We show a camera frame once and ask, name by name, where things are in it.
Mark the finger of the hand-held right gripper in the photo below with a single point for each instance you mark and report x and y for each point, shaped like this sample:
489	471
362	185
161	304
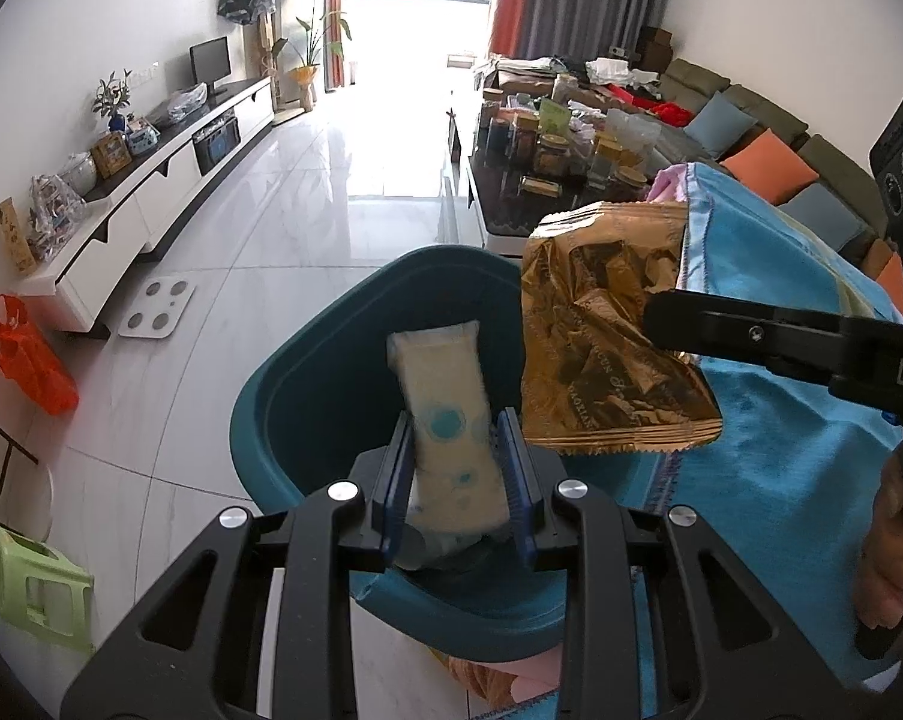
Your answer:
736	334

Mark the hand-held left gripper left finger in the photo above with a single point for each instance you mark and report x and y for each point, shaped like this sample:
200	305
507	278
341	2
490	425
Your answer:
395	495

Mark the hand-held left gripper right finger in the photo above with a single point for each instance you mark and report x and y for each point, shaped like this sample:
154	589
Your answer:
517	495

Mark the white blue-dotted packet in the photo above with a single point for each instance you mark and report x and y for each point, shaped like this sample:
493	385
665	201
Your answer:
440	405

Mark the teal plastic bin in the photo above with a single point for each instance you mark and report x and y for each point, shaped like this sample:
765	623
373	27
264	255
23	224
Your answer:
309	405

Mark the gold foil snack wrapper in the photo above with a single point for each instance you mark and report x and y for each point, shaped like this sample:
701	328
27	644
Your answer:
594	330

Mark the person's right hand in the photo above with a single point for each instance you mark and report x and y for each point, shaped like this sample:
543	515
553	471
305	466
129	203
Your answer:
886	555

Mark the orange cushion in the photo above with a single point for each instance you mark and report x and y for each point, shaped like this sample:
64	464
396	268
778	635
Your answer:
890	277
770	165

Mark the blue-grey cushion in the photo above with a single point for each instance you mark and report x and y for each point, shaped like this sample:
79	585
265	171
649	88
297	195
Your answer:
822	217
717	124

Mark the blue floral printed blanket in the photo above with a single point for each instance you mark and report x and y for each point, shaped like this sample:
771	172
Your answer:
781	480

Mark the green brown sectional sofa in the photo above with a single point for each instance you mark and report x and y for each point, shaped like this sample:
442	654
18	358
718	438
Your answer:
826	157

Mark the red cloth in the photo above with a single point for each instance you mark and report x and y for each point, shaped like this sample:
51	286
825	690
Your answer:
669	114

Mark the dark glass coffee table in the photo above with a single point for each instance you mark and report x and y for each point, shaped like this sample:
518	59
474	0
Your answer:
496	217

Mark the pile of white clothes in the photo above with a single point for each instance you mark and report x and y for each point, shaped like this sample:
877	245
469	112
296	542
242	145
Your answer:
620	71

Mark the brown cardboard boxes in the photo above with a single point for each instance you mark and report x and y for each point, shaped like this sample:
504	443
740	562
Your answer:
655	49

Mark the white bathroom scale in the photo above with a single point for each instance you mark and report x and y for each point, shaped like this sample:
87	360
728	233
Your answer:
157	307

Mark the white black TV cabinet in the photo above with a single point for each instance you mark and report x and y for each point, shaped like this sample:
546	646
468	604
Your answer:
159	195

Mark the orange plastic bag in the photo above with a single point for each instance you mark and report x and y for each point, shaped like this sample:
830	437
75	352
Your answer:
35	367

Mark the green plastic stool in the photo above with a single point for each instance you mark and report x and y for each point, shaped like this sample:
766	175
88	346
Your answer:
24	585

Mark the tall large-leaf potted plant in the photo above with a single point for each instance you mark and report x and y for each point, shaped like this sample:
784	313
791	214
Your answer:
306	75

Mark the blue white ceramic ornament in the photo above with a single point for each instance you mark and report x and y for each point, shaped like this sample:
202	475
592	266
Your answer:
141	136

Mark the clear plastic bag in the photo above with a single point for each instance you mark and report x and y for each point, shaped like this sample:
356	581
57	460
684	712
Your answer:
177	105

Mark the glass jar with lid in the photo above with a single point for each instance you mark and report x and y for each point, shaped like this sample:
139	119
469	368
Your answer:
78	176

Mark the beige patterned box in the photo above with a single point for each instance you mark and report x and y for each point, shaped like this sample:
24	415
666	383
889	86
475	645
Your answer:
12	236

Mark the black monitor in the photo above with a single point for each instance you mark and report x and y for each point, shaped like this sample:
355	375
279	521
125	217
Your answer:
210	60

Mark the narrow orange grey curtain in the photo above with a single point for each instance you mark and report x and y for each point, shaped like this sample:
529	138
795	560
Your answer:
335	15

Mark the small plant in blue vase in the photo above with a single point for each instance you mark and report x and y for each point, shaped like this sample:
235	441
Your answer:
112	97

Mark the covered standing fan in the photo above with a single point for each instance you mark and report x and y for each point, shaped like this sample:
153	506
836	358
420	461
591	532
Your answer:
245	0

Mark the wooden photo frame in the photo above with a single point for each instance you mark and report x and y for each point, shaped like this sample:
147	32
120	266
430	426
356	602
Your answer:
111	154

